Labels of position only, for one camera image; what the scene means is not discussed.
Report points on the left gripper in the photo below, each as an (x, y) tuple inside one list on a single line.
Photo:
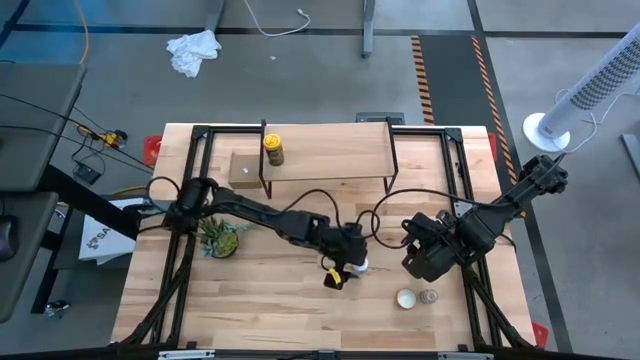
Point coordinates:
[(345, 242)]

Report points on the red corner bracket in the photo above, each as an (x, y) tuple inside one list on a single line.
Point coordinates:
[(493, 147), (540, 335), (151, 150)]

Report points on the black power adapter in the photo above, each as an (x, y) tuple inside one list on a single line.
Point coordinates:
[(87, 174)]

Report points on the white lid spice bottle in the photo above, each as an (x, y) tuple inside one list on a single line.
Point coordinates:
[(360, 266)]

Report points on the white printed bag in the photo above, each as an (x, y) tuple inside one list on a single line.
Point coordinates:
[(102, 242)]

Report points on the black metal rig frame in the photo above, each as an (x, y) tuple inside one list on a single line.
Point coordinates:
[(172, 280)]

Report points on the yellow lid spice jar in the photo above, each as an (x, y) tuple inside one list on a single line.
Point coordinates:
[(274, 150)]

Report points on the wooden shelf black metal frame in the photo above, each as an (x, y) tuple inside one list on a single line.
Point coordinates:
[(330, 150)]

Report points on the crumpled white cloth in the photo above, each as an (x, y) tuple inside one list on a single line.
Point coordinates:
[(192, 50)]

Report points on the potted green succulent plant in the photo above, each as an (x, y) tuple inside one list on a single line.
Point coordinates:
[(220, 240)]

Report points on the black computer mouse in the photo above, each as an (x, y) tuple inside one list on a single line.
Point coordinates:
[(7, 239)]

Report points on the hazard striped floor mat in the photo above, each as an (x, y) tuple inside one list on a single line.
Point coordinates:
[(450, 75)]

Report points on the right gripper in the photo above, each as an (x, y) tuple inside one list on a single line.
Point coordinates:
[(432, 250)]

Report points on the small glass spice jar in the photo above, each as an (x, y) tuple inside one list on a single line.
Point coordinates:
[(428, 296)]

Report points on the yellow black connector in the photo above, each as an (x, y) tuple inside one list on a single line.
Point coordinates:
[(114, 139)]

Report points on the grey desk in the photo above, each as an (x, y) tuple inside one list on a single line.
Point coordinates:
[(20, 250), (35, 125)]

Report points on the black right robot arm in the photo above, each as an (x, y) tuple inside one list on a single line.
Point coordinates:
[(515, 200)]

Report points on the grey floor outlet box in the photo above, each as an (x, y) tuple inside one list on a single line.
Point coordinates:
[(380, 118)]

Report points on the white tower fan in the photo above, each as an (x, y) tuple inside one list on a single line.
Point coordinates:
[(575, 100)]

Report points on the small cardboard box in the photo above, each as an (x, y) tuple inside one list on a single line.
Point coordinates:
[(244, 172)]

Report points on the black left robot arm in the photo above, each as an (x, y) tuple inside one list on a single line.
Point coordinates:
[(250, 212)]

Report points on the grey table leg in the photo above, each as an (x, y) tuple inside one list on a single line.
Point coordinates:
[(215, 15), (369, 30)]

